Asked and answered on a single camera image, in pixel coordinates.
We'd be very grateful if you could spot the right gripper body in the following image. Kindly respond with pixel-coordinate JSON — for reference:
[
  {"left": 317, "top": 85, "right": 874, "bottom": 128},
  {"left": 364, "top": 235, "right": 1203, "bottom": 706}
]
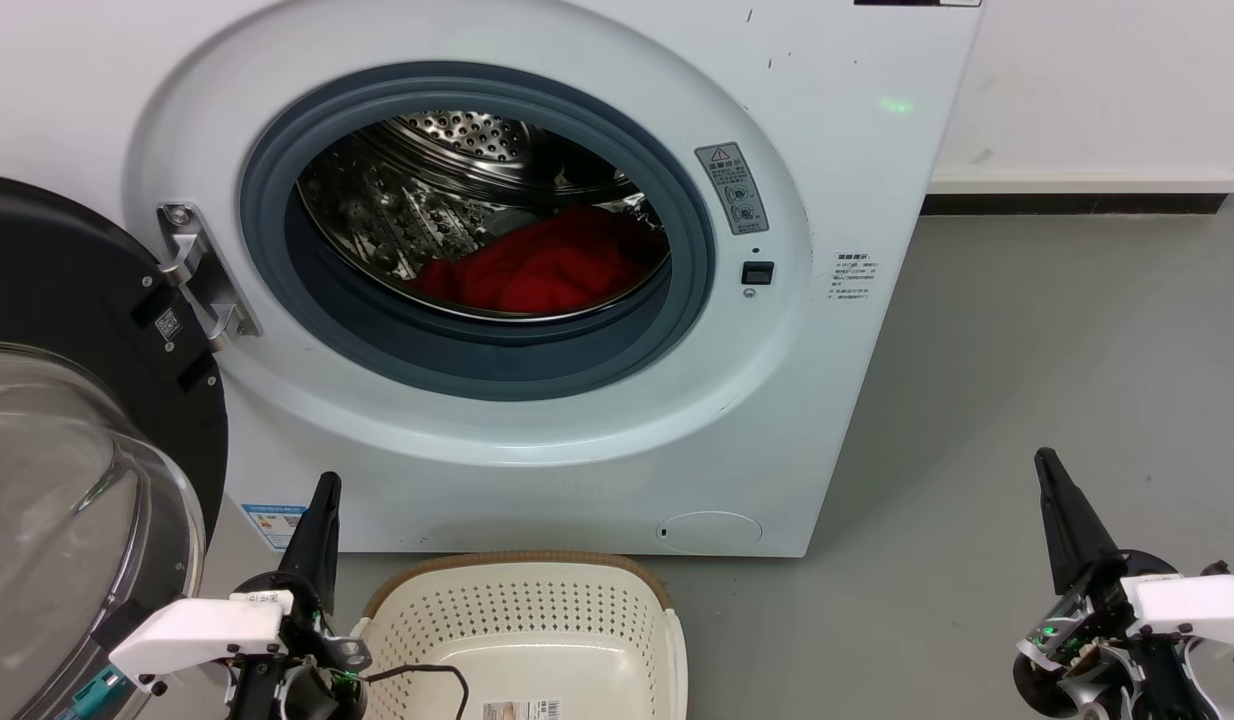
[{"left": 1012, "top": 555, "right": 1218, "bottom": 720}]

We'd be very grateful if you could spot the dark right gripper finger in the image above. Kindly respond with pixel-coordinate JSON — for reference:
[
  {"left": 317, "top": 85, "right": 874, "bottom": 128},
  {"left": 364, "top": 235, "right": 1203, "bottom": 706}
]
[
  {"left": 1035, "top": 448, "right": 1090, "bottom": 596},
  {"left": 1045, "top": 448, "right": 1121, "bottom": 576}
]

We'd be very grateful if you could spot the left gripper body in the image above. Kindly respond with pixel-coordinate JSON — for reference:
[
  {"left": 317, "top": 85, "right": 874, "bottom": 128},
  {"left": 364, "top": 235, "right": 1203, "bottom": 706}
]
[{"left": 227, "top": 572, "right": 370, "bottom": 720}]

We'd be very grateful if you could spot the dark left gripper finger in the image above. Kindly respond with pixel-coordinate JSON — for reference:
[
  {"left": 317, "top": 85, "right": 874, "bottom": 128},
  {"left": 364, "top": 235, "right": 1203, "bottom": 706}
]
[
  {"left": 278, "top": 472, "right": 330, "bottom": 601},
  {"left": 315, "top": 472, "right": 341, "bottom": 611}
]

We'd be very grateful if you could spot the red cloth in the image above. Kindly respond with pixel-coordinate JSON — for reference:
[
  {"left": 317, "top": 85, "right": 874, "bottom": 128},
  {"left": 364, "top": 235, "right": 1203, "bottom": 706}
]
[{"left": 412, "top": 207, "right": 670, "bottom": 316}]

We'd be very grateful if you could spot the cream plastic laundry basket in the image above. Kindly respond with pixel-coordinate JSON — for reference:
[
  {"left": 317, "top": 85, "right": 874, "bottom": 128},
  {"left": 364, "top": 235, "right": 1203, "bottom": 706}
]
[{"left": 352, "top": 551, "right": 689, "bottom": 720}]

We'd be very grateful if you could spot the stainless steel washing machine drum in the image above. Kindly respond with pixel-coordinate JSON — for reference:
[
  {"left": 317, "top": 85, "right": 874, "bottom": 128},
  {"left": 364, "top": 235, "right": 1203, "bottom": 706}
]
[{"left": 297, "top": 110, "right": 671, "bottom": 323}]

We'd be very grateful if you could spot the black round washer door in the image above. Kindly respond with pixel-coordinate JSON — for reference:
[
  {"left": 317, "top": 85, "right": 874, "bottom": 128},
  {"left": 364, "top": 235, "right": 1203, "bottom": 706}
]
[{"left": 0, "top": 172, "right": 230, "bottom": 720}]

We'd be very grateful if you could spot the blue energy label sticker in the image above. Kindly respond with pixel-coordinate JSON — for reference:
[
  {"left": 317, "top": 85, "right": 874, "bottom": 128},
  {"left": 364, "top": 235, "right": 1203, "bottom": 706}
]
[{"left": 241, "top": 503, "right": 308, "bottom": 552}]

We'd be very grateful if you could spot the grey rubber door gasket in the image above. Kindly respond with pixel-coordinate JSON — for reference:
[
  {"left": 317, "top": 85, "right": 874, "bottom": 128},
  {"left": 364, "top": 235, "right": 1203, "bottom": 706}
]
[{"left": 239, "top": 62, "right": 718, "bottom": 403}]

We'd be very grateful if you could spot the clear glass door bowl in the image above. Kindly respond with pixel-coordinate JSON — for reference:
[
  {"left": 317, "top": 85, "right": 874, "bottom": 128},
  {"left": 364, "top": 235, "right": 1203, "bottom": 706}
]
[{"left": 0, "top": 343, "right": 208, "bottom": 720}]

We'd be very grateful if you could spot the white front-load washing machine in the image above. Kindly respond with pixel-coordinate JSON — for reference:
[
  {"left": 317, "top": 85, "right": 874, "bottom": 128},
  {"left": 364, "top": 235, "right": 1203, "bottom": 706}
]
[{"left": 0, "top": 0, "right": 986, "bottom": 558}]

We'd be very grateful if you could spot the silver metal door hinge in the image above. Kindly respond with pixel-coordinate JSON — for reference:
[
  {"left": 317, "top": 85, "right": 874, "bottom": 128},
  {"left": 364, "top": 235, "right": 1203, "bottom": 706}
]
[{"left": 157, "top": 202, "right": 263, "bottom": 351}]

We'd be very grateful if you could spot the small printed text label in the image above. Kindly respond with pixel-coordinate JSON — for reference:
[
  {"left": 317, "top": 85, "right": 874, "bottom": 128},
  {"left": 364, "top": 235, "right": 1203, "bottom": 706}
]
[{"left": 827, "top": 250, "right": 878, "bottom": 306}]

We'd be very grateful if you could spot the white and black baseboard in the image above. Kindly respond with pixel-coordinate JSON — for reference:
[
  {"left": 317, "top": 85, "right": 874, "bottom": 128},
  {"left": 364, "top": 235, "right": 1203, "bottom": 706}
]
[{"left": 922, "top": 170, "right": 1234, "bottom": 216}]

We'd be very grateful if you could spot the round white filter cover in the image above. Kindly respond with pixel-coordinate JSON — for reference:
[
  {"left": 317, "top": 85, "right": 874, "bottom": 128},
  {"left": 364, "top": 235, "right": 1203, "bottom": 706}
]
[{"left": 657, "top": 511, "right": 764, "bottom": 554}]

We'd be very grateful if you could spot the grey warning sticker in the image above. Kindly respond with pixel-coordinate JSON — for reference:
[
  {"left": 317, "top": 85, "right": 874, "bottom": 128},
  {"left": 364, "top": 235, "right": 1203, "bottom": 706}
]
[{"left": 694, "top": 141, "right": 770, "bottom": 237}]

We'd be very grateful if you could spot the thin black cable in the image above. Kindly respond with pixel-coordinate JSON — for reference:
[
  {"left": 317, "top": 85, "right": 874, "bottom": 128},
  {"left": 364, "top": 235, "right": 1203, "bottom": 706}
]
[{"left": 362, "top": 664, "right": 471, "bottom": 720}]

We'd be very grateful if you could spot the teal cable connector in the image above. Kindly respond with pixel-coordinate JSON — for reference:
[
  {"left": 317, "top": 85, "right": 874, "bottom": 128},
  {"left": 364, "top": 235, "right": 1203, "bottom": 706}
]
[{"left": 62, "top": 668, "right": 128, "bottom": 720}]

